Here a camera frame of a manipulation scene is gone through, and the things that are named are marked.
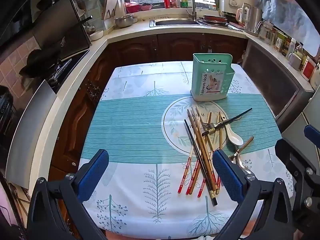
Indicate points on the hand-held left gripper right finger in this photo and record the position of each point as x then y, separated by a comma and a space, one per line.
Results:
227, 175

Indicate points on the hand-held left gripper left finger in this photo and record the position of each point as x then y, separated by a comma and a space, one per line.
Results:
93, 172

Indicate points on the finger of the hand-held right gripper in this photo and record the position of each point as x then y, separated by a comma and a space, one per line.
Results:
312, 133
300, 180

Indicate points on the steel spoon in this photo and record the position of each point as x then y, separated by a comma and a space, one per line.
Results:
233, 158
243, 167

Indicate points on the red-striped wooden chopstick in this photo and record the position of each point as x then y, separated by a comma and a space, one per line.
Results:
220, 132
184, 175
193, 177
202, 187

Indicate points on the brown gold-tipped chopstick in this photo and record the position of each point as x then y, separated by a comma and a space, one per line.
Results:
200, 150
243, 146
203, 147

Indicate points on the black chopstick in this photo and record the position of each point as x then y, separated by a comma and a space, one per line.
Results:
197, 152
230, 120

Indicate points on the white ceramic spoon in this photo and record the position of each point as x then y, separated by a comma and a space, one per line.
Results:
233, 136

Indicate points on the steel fork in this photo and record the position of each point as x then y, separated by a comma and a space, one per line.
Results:
207, 125

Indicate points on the green plastic utensil holder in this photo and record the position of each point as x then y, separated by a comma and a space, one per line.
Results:
212, 80

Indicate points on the grey metal cabinet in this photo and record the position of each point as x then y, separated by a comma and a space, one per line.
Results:
310, 115

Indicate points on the printed teal white tablecloth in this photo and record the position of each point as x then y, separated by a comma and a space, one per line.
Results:
130, 130

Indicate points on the red label box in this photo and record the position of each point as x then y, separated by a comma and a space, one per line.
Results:
308, 68

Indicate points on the stainless steel sheet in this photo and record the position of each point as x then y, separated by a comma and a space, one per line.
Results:
30, 135

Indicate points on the white mug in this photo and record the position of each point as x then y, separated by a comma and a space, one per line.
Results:
295, 61

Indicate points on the white capped bottle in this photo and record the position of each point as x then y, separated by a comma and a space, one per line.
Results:
291, 47

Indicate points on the spice jar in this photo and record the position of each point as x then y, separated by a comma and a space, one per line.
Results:
278, 43

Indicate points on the glass teapot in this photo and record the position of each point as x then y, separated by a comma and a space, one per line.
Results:
266, 31

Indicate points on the black wok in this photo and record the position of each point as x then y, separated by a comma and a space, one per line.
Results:
41, 62

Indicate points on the steel kettle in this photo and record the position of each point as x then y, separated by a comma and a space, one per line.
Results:
255, 20

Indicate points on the white bowl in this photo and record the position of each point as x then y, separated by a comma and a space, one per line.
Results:
96, 35

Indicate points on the wooden kitchen cabinet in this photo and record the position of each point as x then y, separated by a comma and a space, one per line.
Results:
175, 47

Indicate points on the white electric kettle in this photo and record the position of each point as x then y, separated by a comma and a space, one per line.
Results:
243, 13

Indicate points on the stainless range hood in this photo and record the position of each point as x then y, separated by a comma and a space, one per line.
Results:
60, 30

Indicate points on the white countertop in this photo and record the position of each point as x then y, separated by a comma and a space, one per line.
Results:
140, 31

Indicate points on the red dish stack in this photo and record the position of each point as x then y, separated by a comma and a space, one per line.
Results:
213, 18

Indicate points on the steel pot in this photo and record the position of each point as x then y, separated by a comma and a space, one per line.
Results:
124, 21

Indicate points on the steel kitchen sink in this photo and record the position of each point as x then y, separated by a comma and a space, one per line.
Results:
175, 22

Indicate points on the wooden cutting board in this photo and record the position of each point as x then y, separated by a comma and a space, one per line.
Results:
110, 6

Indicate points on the pink plastic basket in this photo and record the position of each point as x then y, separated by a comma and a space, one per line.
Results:
131, 7

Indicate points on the steel kitchen faucet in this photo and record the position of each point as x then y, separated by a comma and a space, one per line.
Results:
193, 5

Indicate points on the pink bowl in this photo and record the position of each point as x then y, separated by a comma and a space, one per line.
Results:
146, 7

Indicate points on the green bottle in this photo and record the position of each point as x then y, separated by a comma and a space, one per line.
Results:
184, 2

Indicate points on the blue patterned wall sheet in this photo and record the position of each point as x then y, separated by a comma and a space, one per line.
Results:
287, 7

